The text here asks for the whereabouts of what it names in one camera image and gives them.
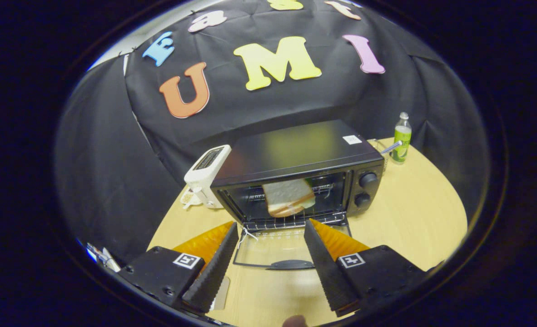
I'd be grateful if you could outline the black toaster oven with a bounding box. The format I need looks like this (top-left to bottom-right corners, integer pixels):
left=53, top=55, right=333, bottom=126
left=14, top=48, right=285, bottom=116
left=210, top=119, right=386, bottom=271

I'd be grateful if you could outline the white pop-up toaster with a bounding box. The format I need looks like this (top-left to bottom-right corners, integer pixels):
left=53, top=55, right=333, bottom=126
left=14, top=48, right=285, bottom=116
left=184, top=144, right=232, bottom=209

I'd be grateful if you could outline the black backdrop cloth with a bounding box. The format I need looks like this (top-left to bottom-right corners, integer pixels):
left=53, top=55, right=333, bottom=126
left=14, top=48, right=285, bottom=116
left=54, top=0, right=492, bottom=268

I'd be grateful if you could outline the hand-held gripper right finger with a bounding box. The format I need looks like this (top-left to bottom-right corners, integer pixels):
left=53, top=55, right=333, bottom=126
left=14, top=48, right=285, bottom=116
left=303, top=218, right=427, bottom=317

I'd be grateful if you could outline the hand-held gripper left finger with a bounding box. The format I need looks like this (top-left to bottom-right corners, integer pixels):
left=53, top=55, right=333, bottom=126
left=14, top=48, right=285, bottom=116
left=118, top=222, right=239, bottom=314

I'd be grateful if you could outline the white bread sandwich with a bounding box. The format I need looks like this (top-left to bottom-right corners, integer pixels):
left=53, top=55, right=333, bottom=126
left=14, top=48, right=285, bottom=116
left=262, top=178, right=316, bottom=218

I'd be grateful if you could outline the small white dish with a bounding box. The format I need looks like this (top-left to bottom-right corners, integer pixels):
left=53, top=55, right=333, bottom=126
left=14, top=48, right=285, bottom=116
left=180, top=190, right=202, bottom=210

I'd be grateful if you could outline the green label plastic bottle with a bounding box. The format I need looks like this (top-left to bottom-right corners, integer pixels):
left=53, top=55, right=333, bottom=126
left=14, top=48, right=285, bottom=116
left=390, top=112, right=412, bottom=164

